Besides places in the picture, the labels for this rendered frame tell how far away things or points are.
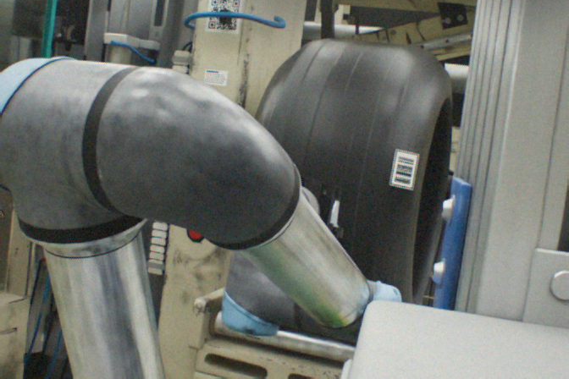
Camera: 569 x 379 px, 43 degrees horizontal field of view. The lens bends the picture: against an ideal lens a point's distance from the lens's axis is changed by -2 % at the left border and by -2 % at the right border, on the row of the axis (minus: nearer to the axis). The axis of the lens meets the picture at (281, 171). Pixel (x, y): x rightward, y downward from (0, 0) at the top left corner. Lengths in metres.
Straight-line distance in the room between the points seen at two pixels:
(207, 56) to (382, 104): 0.44
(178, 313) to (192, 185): 1.08
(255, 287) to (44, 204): 0.37
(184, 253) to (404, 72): 0.60
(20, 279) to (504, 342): 1.33
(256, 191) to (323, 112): 0.73
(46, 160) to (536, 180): 0.37
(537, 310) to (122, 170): 0.31
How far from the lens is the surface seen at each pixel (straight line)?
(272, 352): 1.46
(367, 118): 1.24
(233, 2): 1.54
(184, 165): 0.52
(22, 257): 1.53
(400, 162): 1.22
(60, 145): 0.56
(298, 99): 1.28
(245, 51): 1.51
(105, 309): 0.66
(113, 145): 0.52
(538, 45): 0.32
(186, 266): 1.56
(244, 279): 0.90
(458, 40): 1.81
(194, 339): 1.45
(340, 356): 1.40
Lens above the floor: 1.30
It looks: 3 degrees down
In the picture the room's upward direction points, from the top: 8 degrees clockwise
